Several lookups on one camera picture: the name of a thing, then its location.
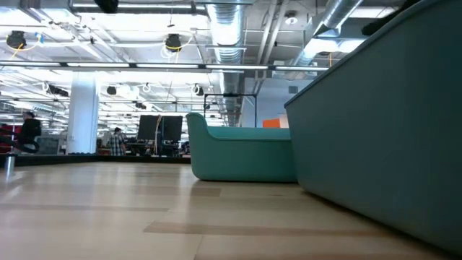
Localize black computer monitor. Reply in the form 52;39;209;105
136;114;162;142
161;115;184;142

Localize person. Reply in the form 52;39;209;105
109;126;126;157
17;110;43;152

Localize black ceiling cable reel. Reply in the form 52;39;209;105
5;30;28;50
165;33;183;53

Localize linear ceiling light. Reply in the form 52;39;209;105
0;60;330;72

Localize silver round air duct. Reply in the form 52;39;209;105
205;3;250;127
288;0;364;69

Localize blue-grey plastic bin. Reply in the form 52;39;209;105
284;0;462;256

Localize white round column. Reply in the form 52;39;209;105
66;71;100;155

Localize green plastic bin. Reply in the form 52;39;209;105
186;112;297;183

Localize black aluminium table frame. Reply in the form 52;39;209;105
0;153;192;168

